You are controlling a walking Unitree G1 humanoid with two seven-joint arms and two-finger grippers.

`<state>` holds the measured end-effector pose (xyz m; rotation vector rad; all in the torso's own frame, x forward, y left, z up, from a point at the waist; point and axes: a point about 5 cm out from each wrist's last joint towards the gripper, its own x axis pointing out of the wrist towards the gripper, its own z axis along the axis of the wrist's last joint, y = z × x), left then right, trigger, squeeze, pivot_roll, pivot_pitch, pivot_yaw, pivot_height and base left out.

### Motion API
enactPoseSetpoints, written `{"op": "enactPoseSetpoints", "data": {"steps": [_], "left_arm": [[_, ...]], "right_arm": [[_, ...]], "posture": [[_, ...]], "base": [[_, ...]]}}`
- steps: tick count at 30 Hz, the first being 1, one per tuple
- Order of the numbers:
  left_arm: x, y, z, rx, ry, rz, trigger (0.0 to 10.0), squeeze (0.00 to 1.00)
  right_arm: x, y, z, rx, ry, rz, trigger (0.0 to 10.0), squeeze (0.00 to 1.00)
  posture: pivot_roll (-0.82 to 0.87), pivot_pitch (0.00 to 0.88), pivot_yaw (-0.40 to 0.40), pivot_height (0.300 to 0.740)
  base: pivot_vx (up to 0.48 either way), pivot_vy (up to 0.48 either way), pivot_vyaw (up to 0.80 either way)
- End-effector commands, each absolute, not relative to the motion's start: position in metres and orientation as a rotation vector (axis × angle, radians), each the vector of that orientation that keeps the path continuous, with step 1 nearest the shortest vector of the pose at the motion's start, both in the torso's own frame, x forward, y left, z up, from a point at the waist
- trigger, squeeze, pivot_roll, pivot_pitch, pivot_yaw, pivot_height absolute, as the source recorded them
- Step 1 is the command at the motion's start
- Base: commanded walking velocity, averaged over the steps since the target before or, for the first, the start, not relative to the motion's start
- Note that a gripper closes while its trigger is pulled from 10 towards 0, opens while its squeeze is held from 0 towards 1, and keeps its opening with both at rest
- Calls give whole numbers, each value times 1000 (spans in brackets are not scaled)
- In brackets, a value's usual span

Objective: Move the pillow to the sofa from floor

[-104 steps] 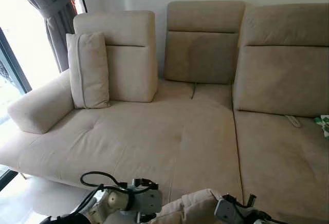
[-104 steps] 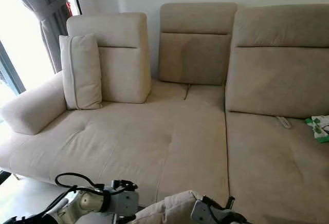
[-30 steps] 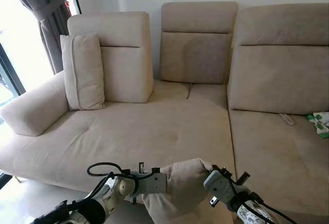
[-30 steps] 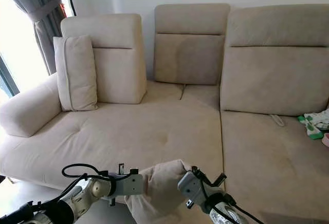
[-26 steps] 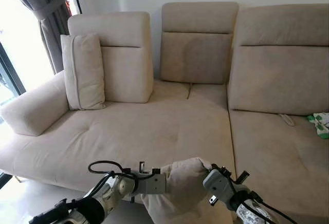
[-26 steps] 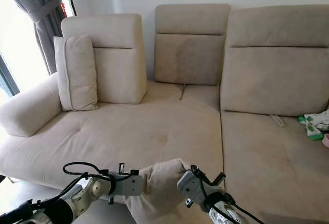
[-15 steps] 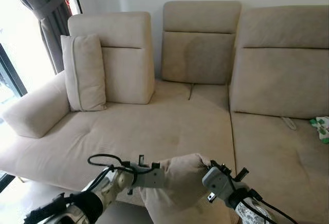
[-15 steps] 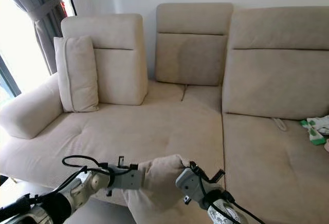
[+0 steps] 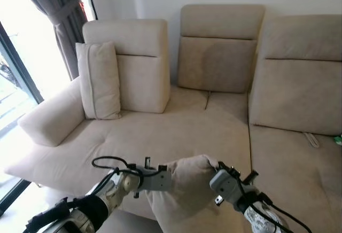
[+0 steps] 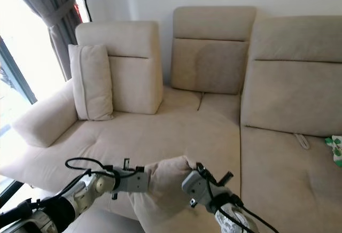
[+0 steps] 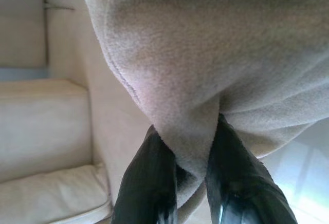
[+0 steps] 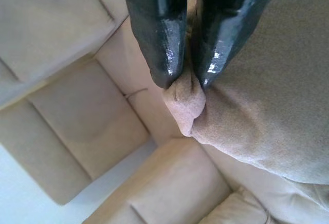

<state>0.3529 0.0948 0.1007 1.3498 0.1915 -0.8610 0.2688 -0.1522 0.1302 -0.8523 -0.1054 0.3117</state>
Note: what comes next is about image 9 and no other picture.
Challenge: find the grey curtain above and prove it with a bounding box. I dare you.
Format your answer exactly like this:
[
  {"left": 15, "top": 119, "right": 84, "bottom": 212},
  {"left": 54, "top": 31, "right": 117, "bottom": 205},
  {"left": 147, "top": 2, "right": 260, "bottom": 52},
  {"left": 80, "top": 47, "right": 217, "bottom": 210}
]
[{"left": 11, "top": 0, "right": 89, "bottom": 82}]

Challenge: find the beige fabric sofa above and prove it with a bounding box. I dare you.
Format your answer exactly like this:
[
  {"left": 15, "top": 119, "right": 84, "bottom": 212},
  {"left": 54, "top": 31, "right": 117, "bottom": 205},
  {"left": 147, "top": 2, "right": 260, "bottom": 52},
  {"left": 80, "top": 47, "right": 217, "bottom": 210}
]
[{"left": 3, "top": 3, "right": 342, "bottom": 233}]

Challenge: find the tall beige sofa back cushion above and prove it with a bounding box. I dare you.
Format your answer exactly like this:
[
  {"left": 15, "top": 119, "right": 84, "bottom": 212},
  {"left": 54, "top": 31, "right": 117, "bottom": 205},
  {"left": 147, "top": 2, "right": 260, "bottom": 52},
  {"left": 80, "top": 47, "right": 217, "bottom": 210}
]
[{"left": 177, "top": 4, "right": 266, "bottom": 94}]

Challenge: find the narrow beige sofa back cushion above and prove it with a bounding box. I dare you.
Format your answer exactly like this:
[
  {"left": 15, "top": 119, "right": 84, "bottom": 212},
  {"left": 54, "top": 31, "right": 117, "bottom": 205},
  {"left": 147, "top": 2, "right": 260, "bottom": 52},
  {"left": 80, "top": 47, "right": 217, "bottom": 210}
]
[{"left": 82, "top": 19, "right": 172, "bottom": 114}]

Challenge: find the dark window frame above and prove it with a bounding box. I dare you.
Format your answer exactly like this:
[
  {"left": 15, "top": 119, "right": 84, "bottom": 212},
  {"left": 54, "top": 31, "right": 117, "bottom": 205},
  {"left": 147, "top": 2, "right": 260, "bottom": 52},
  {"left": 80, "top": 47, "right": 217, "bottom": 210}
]
[{"left": 0, "top": 22, "right": 44, "bottom": 216}]

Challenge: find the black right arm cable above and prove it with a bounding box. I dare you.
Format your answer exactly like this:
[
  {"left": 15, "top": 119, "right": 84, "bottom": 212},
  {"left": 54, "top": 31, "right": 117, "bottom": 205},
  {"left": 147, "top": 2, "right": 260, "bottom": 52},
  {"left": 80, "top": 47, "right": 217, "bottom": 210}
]
[{"left": 229, "top": 165, "right": 314, "bottom": 233}]

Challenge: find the plain beige pillow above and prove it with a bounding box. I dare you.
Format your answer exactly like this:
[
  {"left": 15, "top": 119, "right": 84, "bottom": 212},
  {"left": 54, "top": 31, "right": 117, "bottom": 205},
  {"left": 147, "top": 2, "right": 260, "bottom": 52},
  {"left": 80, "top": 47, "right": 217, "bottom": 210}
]
[{"left": 145, "top": 154, "right": 252, "bottom": 233}]

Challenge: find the red object at window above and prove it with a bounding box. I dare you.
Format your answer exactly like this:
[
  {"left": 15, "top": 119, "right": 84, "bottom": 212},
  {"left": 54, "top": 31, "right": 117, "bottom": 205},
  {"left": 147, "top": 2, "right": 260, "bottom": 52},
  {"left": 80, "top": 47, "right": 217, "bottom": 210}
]
[{"left": 79, "top": 0, "right": 89, "bottom": 23}]

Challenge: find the beige sofa armrest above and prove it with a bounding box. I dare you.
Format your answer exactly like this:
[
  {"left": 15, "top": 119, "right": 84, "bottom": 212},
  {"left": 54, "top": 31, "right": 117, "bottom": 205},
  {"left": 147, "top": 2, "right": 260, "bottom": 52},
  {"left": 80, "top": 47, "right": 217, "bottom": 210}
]
[{"left": 17, "top": 78, "right": 87, "bottom": 147}]

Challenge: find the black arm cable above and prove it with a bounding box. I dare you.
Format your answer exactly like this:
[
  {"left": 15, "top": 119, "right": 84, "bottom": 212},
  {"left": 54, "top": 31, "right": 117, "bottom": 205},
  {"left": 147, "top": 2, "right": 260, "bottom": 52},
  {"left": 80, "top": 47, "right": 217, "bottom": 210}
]
[
  {"left": 91, "top": 156, "right": 161, "bottom": 180},
  {"left": 229, "top": 165, "right": 314, "bottom": 233}
]

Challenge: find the wide beige sofa back cushion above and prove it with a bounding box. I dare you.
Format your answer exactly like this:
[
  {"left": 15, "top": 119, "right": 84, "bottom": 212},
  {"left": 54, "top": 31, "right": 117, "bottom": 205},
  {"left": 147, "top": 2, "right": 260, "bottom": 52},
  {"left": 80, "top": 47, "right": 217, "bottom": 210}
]
[{"left": 248, "top": 14, "right": 342, "bottom": 137}]

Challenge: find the beige sofa strap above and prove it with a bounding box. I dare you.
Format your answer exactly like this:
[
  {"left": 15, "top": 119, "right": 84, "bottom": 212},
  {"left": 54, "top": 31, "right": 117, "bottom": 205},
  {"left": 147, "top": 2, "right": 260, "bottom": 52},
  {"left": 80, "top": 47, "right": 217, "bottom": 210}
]
[{"left": 301, "top": 131, "right": 321, "bottom": 149}]

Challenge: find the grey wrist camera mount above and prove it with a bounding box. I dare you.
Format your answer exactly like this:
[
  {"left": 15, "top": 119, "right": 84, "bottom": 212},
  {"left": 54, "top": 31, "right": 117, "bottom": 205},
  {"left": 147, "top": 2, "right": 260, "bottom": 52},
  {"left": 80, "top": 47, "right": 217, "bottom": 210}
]
[
  {"left": 128, "top": 164, "right": 173, "bottom": 194},
  {"left": 209, "top": 165, "right": 259, "bottom": 208}
]

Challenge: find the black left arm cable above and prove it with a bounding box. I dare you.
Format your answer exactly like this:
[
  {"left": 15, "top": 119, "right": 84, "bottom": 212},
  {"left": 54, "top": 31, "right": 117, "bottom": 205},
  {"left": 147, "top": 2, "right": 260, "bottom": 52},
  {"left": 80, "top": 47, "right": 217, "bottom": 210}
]
[{"left": 91, "top": 156, "right": 161, "bottom": 180}]

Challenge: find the beige piped throw pillow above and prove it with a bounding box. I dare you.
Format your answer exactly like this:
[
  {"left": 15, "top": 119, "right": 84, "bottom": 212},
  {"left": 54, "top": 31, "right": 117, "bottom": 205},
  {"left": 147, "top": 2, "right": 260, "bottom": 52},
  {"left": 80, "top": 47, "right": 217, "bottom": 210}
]
[{"left": 75, "top": 41, "right": 122, "bottom": 121}]

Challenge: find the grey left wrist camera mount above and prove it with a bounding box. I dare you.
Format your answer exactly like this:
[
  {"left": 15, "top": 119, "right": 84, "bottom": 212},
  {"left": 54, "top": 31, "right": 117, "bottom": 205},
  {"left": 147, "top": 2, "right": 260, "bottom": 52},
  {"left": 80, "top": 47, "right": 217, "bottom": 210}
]
[{"left": 128, "top": 164, "right": 173, "bottom": 194}]

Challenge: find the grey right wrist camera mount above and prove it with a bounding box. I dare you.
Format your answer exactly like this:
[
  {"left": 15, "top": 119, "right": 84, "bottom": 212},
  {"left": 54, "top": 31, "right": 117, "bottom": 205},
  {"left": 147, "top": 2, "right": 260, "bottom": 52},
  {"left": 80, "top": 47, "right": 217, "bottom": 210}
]
[{"left": 209, "top": 165, "right": 259, "bottom": 208}]

